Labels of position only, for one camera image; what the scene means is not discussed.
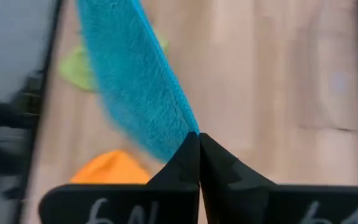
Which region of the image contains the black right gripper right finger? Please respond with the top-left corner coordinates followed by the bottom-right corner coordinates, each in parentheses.
top-left (200, 133), bottom-right (358, 224)

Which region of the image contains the blue microfiber towel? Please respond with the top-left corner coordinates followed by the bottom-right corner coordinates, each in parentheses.
top-left (75, 0), bottom-right (200, 163)

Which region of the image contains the orange microfiber towel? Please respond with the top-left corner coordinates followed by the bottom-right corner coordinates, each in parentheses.
top-left (69, 149), bottom-right (152, 185)

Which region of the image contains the green microfiber towel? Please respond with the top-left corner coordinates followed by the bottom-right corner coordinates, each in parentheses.
top-left (58, 29), bottom-right (170, 93)

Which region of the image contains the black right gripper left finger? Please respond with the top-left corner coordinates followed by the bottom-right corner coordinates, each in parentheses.
top-left (38, 131), bottom-right (201, 224)

